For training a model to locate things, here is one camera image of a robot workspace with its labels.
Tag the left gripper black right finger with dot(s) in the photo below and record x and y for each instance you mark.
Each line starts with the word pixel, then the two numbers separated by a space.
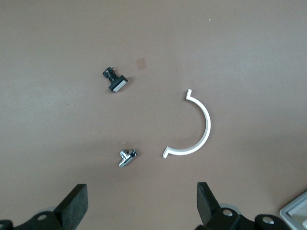
pixel 208 208

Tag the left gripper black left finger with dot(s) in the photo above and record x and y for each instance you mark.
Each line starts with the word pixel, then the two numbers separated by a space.
pixel 72 208

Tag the white lowest cabinet drawer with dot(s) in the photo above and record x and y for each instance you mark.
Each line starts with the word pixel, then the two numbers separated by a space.
pixel 295 215

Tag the black square-headed push button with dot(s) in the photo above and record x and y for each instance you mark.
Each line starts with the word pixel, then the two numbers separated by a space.
pixel 117 83

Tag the white semicircular plastic arc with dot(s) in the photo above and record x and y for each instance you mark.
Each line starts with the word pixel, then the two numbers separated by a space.
pixel 208 124

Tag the small silver metal switch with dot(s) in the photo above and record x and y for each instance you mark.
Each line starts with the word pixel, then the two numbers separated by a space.
pixel 125 157

